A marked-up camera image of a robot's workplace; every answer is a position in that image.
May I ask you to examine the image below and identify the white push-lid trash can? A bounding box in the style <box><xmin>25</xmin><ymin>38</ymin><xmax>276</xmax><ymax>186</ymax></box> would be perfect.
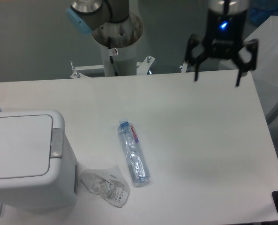
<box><xmin>0</xmin><ymin>110</ymin><xmax>78</xmax><ymax>210</ymax></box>

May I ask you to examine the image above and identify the clear crushed plastic bottle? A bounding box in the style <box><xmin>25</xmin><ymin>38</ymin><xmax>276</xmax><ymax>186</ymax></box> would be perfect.
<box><xmin>117</xmin><ymin>120</ymin><xmax>150</xmax><ymax>187</ymax></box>

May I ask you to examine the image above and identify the clear plastic mask wrapper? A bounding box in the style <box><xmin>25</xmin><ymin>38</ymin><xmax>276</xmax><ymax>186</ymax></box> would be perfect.
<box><xmin>79</xmin><ymin>165</ymin><xmax>130</xmax><ymax>208</ymax></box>

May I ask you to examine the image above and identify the white side cabinet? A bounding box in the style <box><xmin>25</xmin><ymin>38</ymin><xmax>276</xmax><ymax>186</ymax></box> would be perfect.
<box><xmin>246</xmin><ymin>16</ymin><xmax>278</xmax><ymax>124</ymax></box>

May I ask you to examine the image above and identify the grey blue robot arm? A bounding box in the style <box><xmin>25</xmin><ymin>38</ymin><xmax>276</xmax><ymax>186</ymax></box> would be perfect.
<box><xmin>66</xmin><ymin>0</ymin><xmax>259</xmax><ymax>80</ymax></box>

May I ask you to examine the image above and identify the blue bag in background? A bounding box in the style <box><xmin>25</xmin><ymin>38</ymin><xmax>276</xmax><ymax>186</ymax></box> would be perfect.
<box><xmin>248</xmin><ymin>0</ymin><xmax>278</xmax><ymax>26</ymax></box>

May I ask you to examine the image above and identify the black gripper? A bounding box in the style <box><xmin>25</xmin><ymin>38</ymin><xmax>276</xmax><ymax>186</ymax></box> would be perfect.
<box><xmin>184</xmin><ymin>0</ymin><xmax>259</xmax><ymax>88</ymax></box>

